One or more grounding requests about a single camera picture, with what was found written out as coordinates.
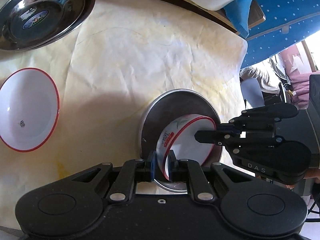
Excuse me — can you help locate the grey stool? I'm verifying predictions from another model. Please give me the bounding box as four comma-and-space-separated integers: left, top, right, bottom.
241, 78, 265, 108

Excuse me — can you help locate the person's right hand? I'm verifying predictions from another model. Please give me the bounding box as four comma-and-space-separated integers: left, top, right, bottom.
303, 168, 320, 180

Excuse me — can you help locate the blue polka dot curtain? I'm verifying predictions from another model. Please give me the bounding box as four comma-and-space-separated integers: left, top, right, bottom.
240, 0, 320, 68

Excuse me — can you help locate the large labelled steel plate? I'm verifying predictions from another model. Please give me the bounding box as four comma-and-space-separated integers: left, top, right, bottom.
0, 0, 96, 51

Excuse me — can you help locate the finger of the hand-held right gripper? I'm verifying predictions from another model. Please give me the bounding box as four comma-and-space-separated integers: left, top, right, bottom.
216, 103, 300, 133
194, 129, 284, 156

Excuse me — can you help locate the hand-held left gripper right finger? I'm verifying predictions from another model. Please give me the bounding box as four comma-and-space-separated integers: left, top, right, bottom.
168, 150, 253, 202

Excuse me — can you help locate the cream tablecloth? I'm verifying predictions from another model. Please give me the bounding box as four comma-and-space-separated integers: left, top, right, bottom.
0, 0, 248, 230

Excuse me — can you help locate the beige cloth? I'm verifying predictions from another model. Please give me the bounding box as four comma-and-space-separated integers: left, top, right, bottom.
239, 54, 288, 95

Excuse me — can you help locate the wooden shelf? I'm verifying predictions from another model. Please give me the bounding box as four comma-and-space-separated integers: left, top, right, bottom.
92, 0, 267, 34

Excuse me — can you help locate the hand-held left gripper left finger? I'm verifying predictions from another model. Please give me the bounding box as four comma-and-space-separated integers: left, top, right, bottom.
71, 151, 157, 203

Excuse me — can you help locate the white red-rimmed bowl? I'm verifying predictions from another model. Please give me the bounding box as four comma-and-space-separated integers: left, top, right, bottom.
155, 114, 217, 182
0, 67, 61, 152

